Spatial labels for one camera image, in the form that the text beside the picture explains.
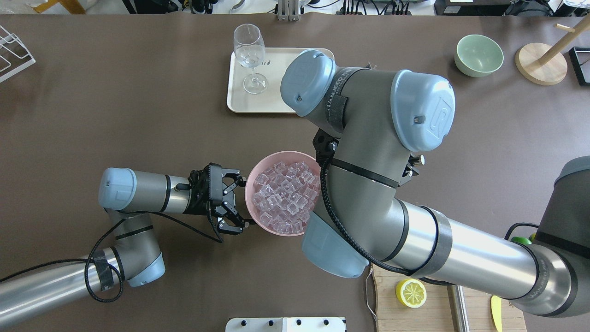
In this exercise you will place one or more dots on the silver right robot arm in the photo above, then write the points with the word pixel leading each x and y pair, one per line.
pixel 373 127

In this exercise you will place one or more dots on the green bowl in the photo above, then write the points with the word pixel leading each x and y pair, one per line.
pixel 478 56

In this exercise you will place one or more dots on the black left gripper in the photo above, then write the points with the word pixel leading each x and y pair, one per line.
pixel 195 203

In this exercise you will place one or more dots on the half lemon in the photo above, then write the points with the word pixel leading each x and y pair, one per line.
pixel 411 293

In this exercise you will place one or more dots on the wooden cutting board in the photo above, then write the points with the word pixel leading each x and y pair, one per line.
pixel 436 315

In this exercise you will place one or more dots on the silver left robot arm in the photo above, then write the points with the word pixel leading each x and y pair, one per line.
pixel 128 253

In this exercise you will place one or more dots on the black glass rack tray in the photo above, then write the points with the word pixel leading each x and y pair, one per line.
pixel 580 62

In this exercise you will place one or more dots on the wooden mug tree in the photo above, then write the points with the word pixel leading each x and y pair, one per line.
pixel 545 64

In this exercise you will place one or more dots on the white serving tray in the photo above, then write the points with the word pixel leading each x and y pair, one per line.
pixel 274 66

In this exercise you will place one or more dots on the green lime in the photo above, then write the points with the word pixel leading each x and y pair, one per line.
pixel 521 240

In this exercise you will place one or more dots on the yellow plastic knife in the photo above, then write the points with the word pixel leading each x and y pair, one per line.
pixel 496 312

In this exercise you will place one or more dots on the pink bowl with ice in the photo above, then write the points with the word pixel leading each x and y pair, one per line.
pixel 282 191

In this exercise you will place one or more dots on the white wire cup rack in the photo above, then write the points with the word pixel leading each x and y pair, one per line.
pixel 14 55

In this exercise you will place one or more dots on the upright wine glass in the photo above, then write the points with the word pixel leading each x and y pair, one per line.
pixel 249 50

